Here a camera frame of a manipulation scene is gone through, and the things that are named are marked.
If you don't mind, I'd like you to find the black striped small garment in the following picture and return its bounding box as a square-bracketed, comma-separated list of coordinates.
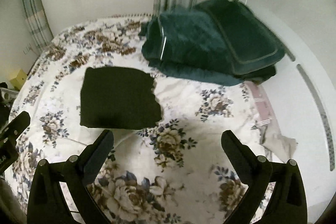
[80, 67, 162, 130]

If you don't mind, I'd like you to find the yellow cardboard box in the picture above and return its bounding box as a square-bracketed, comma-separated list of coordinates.
[10, 69, 27, 90]

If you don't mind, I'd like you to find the grey-blue left curtain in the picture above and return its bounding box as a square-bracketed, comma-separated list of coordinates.
[22, 0, 53, 53]

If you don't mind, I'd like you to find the white floral bed sheet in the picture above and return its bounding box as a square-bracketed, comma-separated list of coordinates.
[5, 16, 297, 223]

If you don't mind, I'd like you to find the white bed headboard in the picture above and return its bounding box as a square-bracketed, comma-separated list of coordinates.
[246, 0, 335, 223]

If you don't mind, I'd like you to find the dark green pillow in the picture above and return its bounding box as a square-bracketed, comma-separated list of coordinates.
[194, 0, 285, 76]

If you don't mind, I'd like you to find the dark green folded blanket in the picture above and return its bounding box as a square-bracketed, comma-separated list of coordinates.
[139, 10, 276, 86]

